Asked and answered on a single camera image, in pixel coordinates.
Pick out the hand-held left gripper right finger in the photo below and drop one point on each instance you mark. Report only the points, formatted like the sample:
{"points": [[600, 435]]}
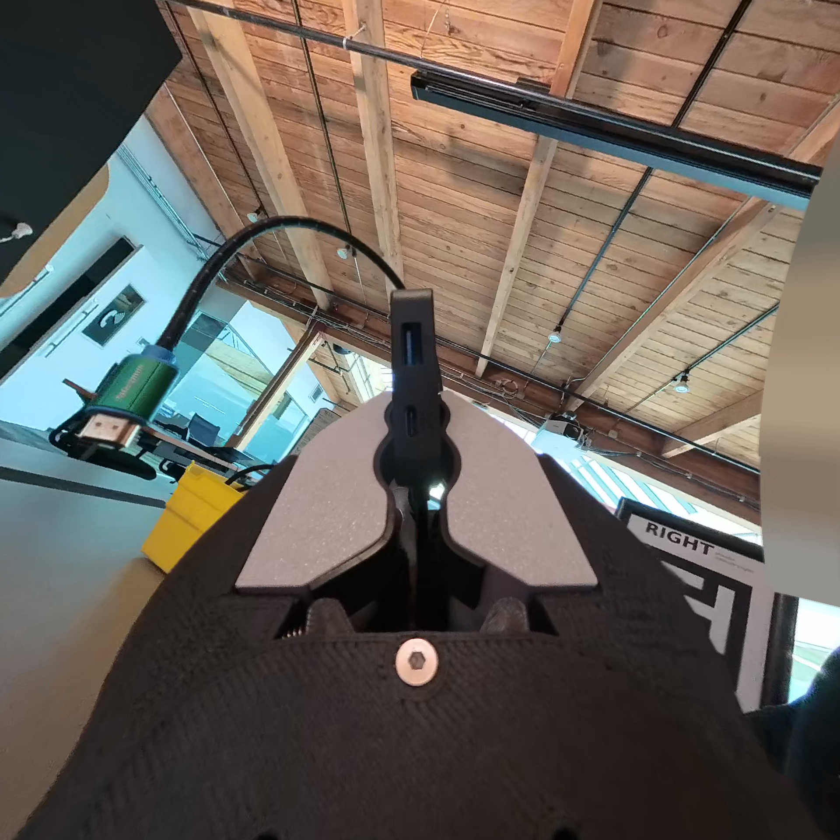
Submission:
{"points": [[518, 518]]}

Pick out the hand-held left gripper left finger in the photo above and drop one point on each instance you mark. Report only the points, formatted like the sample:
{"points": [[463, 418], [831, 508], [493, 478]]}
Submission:
{"points": [[315, 518]]}

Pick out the yellow plastic bin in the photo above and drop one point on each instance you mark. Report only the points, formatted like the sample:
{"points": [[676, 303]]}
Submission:
{"points": [[184, 525]]}

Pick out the white ceiling projector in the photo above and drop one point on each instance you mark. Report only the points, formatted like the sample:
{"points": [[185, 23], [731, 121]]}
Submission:
{"points": [[561, 430]]}

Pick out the wooden office desk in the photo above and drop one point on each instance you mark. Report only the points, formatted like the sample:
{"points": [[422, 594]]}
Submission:
{"points": [[190, 446]]}

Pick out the black framed tag sign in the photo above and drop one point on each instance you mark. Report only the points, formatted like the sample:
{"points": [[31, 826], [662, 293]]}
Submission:
{"points": [[689, 590]]}

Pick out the black office chair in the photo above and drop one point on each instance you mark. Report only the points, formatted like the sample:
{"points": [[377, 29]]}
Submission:
{"points": [[131, 466]]}

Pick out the person's dark printed clothing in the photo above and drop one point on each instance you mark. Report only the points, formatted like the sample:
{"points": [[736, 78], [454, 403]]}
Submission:
{"points": [[807, 754]]}

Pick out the black overhead bar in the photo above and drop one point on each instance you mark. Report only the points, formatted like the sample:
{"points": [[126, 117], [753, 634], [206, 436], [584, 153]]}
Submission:
{"points": [[590, 124]]}

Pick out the white board stand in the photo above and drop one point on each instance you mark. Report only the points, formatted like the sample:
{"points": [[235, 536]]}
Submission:
{"points": [[23, 229]]}

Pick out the thin black boom pole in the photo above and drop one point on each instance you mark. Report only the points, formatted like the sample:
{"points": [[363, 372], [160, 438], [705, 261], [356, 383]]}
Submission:
{"points": [[346, 44]]}

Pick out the black faced plywood board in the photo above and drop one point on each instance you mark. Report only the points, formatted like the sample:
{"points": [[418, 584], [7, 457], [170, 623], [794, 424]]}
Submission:
{"points": [[65, 98]]}

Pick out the framed wall picture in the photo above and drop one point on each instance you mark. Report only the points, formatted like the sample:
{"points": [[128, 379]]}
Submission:
{"points": [[113, 316]]}

